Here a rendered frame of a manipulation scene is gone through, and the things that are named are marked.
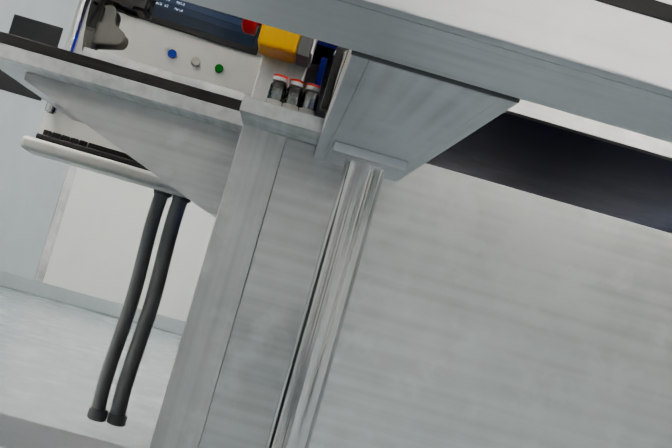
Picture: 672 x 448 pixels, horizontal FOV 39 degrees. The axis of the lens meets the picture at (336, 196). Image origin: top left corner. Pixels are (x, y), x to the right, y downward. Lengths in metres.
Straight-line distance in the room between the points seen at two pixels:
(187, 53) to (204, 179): 1.01
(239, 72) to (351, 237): 1.35
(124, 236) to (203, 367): 5.66
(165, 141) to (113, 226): 5.55
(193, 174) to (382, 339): 0.38
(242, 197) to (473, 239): 0.33
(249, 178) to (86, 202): 5.72
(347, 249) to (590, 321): 0.44
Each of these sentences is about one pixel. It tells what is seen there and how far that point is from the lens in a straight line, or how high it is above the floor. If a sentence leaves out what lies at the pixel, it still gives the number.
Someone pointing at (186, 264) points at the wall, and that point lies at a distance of 6.94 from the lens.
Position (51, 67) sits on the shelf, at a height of 0.87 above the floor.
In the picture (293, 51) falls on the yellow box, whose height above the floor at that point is 0.96.
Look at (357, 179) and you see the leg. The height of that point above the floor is 0.81.
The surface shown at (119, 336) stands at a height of 0.40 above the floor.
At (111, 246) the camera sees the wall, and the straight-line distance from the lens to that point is 7.01.
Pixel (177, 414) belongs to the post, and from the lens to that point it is 1.37.
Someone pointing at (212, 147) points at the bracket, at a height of 0.83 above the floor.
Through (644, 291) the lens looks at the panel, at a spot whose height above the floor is 0.79.
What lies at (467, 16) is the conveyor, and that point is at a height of 0.85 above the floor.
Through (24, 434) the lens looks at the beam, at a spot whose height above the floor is 0.55.
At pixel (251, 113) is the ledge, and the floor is 0.86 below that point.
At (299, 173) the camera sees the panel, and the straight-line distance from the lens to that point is 1.35.
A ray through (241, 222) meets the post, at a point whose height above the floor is 0.73.
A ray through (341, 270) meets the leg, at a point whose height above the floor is 0.70.
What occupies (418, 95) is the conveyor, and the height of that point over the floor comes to 0.84.
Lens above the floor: 0.69
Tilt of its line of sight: 5 degrees up
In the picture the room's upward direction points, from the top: 16 degrees clockwise
